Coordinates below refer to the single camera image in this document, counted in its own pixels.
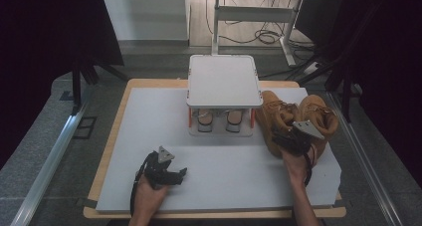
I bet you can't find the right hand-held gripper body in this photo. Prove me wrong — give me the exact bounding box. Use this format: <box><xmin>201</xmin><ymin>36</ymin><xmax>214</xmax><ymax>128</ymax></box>
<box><xmin>281</xmin><ymin>119</ymin><xmax>325</xmax><ymax>157</ymax></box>

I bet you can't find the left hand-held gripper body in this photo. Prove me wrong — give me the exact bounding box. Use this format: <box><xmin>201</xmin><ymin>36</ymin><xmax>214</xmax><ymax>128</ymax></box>
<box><xmin>142</xmin><ymin>145</ymin><xmax>180</xmax><ymax>189</ymax></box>

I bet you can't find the tan suede boot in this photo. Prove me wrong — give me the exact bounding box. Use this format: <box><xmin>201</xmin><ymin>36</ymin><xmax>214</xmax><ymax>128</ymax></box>
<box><xmin>298</xmin><ymin>94</ymin><xmax>340</xmax><ymax>167</ymax></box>
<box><xmin>255</xmin><ymin>90</ymin><xmax>300</xmax><ymax>159</ymax></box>

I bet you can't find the black sandal with silver strap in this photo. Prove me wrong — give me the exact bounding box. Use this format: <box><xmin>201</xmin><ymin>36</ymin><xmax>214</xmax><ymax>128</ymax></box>
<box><xmin>225</xmin><ymin>109</ymin><xmax>245</xmax><ymax>133</ymax></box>
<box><xmin>195</xmin><ymin>109</ymin><xmax>215</xmax><ymax>133</ymax></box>

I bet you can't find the white two-tier shoe rack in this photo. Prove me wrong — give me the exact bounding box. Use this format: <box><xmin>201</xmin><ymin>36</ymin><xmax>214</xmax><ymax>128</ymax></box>
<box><xmin>185</xmin><ymin>54</ymin><xmax>264</xmax><ymax>138</ymax></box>

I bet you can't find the person's left hand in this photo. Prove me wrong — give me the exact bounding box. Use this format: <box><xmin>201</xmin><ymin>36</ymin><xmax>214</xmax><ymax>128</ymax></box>
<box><xmin>132</xmin><ymin>176</ymin><xmax>171</xmax><ymax>219</ymax></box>

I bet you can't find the white foam mat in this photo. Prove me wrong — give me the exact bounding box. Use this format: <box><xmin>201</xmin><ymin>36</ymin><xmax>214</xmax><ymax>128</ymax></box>
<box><xmin>95</xmin><ymin>86</ymin><xmax>342</xmax><ymax>214</ymax></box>

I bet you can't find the white power strip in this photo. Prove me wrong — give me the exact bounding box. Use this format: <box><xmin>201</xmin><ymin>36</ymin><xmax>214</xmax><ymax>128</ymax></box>
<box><xmin>303</xmin><ymin>61</ymin><xmax>322</xmax><ymax>75</ymax></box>

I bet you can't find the dark curtain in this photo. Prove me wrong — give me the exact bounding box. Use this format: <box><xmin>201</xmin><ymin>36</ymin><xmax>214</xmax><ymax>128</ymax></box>
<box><xmin>0</xmin><ymin>0</ymin><xmax>125</xmax><ymax>169</ymax></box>
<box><xmin>295</xmin><ymin>0</ymin><xmax>422</xmax><ymax>187</ymax></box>

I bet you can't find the black tripod stand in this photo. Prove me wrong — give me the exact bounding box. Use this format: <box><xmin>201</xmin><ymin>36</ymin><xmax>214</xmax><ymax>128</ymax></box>
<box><xmin>71</xmin><ymin>50</ymin><xmax>128</xmax><ymax>115</ymax></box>

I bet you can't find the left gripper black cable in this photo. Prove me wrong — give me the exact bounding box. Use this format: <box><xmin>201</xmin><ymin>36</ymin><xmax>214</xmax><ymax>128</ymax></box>
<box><xmin>129</xmin><ymin>152</ymin><xmax>153</xmax><ymax>217</ymax></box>

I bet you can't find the coiled black floor cable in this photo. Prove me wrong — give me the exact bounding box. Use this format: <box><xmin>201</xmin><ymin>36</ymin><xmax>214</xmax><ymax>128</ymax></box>
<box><xmin>217</xmin><ymin>20</ymin><xmax>317</xmax><ymax>50</ymax></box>

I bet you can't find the white metal desk frame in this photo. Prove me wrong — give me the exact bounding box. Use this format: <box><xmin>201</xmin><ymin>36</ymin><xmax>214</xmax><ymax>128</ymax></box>
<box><xmin>211</xmin><ymin>0</ymin><xmax>305</xmax><ymax>67</ymax></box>

